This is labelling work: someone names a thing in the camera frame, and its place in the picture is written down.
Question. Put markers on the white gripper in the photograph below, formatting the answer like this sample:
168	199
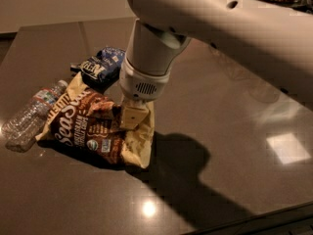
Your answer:
141	83

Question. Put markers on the brown Sea Salt chip bag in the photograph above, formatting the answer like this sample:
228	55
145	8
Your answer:
87	120

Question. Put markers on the clear plastic water bottle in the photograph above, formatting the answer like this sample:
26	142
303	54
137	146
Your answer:
20	130

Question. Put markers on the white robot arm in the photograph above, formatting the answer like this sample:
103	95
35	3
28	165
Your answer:
274	42

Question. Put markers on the blue chip bag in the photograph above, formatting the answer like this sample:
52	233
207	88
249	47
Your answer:
103	68

